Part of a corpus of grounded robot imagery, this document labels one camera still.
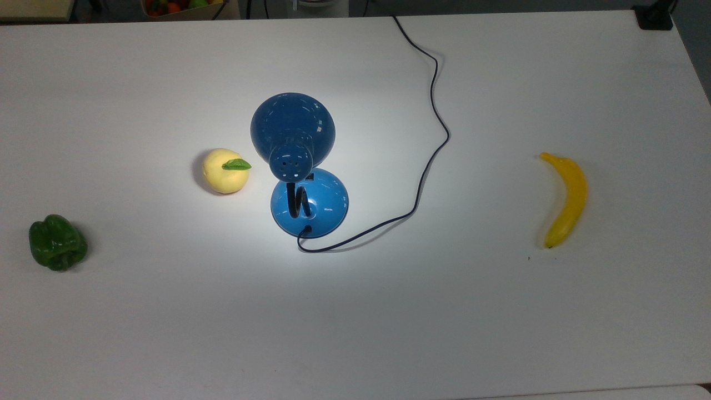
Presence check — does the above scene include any green bell pepper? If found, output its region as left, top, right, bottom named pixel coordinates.
left=29, top=214, right=88, bottom=272

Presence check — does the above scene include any yellow peach with green leaf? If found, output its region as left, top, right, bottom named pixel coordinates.
left=202, top=148, right=252, bottom=195

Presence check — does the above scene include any blue desk lamp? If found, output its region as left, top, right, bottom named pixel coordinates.
left=250, top=92, right=349, bottom=239

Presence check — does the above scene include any tan cardboard board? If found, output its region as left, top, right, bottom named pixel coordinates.
left=0, top=0, right=76, bottom=23

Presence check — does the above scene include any black lamp power cable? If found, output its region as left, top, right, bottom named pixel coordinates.
left=297, top=16, right=450, bottom=254

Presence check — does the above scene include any tan box with fruits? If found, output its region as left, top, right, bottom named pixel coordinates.
left=140, top=0, right=229, bottom=22

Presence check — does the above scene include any yellow banana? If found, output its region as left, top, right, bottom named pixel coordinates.
left=539, top=152, right=588, bottom=249

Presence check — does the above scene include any black table clamp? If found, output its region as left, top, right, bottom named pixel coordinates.
left=632, top=0, right=679, bottom=31

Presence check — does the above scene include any white cylindrical base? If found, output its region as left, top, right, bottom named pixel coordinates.
left=293, top=0, right=351, bottom=18

